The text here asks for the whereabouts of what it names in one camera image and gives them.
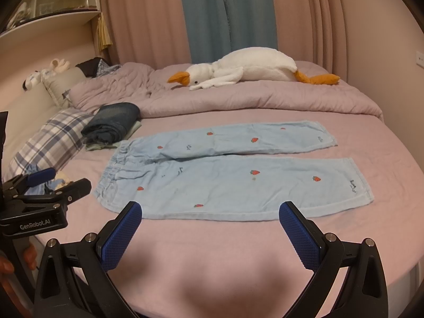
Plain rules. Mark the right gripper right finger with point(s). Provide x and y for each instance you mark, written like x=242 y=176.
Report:
x=364 y=290

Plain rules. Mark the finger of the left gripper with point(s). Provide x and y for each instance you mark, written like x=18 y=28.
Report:
x=63 y=197
x=22 y=182

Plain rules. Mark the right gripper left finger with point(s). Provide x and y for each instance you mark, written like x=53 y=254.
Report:
x=73 y=277

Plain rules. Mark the light blue strawberry pants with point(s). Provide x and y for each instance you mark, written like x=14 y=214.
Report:
x=239 y=173

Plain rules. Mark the person's left hand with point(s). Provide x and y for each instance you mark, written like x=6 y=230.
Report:
x=14 y=252

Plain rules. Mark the blue yellow crumpled clothes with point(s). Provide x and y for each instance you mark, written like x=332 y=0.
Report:
x=60 y=180

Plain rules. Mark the plaid pillow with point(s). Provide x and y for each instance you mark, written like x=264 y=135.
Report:
x=54 y=145

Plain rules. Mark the folded light green garment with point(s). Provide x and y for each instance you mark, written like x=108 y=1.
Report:
x=100 y=146

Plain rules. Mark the folded dark denim jeans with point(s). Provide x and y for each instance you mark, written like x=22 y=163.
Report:
x=111 y=123

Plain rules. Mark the pink bed sheet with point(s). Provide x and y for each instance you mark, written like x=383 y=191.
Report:
x=194 y=268

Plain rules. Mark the grey pillow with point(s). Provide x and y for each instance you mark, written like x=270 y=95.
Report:
x=61 y=83

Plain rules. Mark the small white plush toy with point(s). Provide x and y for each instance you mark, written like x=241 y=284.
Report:
x=55 y=67

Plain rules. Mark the dark clothes pile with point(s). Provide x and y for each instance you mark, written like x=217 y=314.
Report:
x=97 y=67

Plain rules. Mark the pink quilted duvet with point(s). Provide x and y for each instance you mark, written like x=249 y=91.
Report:
x=148 y=89

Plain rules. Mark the pink curtain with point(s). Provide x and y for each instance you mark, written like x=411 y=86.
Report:
x=153 y=32

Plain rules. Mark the white goose plush toy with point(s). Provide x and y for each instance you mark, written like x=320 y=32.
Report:
x=248 y=64

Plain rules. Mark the blue curtain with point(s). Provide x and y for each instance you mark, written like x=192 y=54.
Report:
x=218 y=27

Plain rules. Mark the white wall shelf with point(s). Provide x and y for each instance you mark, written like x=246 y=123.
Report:
x=35 y=17

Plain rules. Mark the white wall socket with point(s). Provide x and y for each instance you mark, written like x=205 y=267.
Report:
x=419 y=59

